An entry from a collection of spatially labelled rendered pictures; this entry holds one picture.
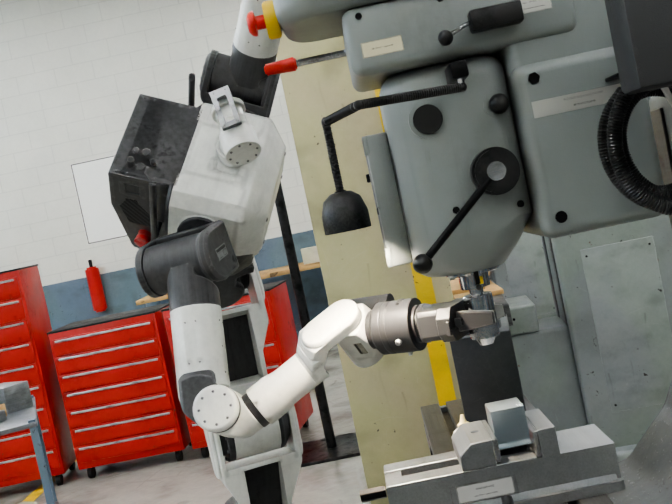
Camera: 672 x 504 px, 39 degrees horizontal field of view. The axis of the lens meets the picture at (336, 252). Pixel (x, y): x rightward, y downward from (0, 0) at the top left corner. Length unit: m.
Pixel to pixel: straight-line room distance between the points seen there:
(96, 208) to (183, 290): 9.26
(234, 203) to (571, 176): 0.63
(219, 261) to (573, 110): 0.66
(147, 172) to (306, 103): 1.54
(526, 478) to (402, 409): 1.87
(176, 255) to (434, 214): 0.49
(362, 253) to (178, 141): 1.52
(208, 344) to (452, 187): 0.51
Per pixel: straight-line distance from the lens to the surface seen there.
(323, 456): 5.71
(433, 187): 1.44
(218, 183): 1.78
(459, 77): 1.36
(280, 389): 1.61
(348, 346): 1.62
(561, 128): 1.44
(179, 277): 1.68
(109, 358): 6.41
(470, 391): 1.92
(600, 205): 1.45
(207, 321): 1.66
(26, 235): 11.16
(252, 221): 1.78
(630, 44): 1.22
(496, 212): 1.45
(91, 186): 10.93
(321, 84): 3.27
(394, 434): 3.35
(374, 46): 1.42
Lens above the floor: 1.46
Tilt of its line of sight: 3 degrees down
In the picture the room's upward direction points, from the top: 12 degrees counter-clockwise
